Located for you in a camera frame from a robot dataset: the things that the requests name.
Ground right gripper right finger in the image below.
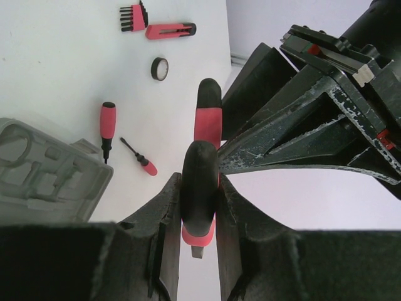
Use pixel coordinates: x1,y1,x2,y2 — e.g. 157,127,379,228
216,176,400,300

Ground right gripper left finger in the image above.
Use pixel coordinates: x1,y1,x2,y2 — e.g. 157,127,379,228
1,173,181,300

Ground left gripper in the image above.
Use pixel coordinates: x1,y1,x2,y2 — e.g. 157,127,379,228
219,1,400,198

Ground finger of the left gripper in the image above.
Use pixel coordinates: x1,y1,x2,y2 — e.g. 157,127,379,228
222,43,296,140

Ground red black pliers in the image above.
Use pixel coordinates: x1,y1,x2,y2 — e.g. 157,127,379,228
180,78,222,259

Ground grey plastic tool case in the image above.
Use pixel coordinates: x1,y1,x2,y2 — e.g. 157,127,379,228
1,118,113,224

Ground red screwdriver lower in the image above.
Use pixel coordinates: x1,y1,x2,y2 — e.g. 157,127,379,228
120,137,158,176

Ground red screwdriver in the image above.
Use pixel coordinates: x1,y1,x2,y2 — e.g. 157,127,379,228
100,102,117,164
120,137,158,176

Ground black tape roll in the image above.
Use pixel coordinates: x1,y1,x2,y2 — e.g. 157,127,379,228
150,57,169,82

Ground red utility knife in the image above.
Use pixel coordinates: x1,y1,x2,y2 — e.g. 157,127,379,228
145,23,197,40

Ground red hex key set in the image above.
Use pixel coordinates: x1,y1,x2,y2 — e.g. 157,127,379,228
119,1,148,32

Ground red screwdriver upper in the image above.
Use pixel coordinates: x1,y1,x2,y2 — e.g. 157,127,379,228
100,102,117,164

